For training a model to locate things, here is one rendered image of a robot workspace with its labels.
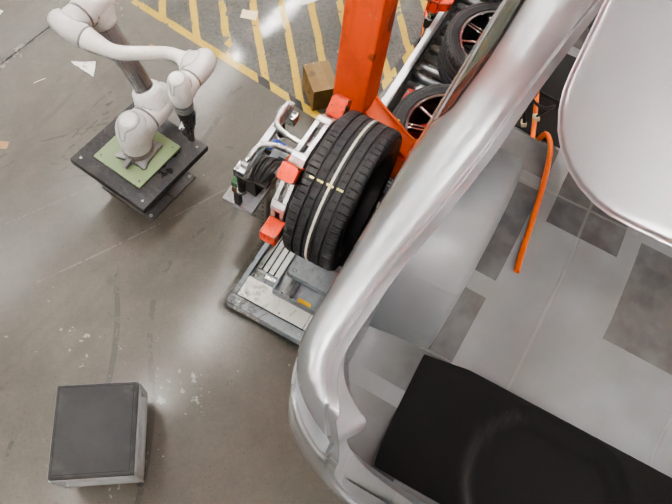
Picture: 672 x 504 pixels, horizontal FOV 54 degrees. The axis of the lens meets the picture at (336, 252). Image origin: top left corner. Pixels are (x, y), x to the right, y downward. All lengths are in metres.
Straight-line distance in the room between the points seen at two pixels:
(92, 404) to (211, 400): 0.59
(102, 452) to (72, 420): 0.19
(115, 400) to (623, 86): 2.71
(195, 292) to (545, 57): 2.22
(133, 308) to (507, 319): 1.92
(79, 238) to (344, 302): 2.31
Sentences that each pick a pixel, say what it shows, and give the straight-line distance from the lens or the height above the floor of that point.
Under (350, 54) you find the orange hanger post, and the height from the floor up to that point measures 1.20.
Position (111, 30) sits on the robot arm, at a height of 0.95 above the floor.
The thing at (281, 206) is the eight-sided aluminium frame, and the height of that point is 0.97.
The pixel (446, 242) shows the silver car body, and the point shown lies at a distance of 2.26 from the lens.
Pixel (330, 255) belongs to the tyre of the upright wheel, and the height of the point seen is 0.91.
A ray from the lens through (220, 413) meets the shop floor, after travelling 3.33.
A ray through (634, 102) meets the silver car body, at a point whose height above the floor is 2.85.
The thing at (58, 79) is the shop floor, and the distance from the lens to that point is 4.43.
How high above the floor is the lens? 3.25
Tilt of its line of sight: 64 degrees down
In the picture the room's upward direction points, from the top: 11 degrees clockwise
